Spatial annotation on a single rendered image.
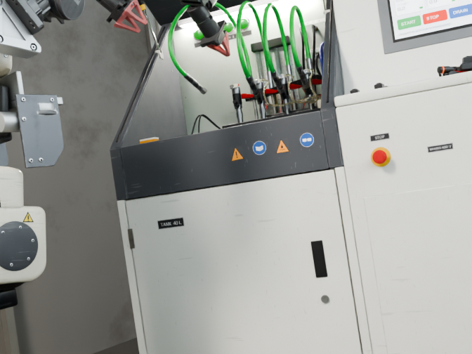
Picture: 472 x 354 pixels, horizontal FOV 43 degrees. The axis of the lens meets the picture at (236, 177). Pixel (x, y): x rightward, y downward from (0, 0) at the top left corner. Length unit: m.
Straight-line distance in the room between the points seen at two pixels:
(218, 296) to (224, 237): 0.18
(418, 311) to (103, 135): 2.36
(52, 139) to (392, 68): 1.02
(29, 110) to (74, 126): 2.09
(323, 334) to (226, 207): 0.44
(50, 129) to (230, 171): 0.56
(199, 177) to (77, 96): 1.86
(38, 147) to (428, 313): 1.05
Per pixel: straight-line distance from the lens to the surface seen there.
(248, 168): 1.70
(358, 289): 1.68
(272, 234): 1.70
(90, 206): 3.46
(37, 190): 3.29
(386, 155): 1.60
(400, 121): 1.63
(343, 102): 1.65
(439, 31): 1.92
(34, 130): 1.38
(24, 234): 1.36
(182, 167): 1.78
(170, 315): 1.85
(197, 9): 1.88
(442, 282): 1.66
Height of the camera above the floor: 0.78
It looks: 1 degrees up
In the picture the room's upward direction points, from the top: 9 degrees counter-clockwise
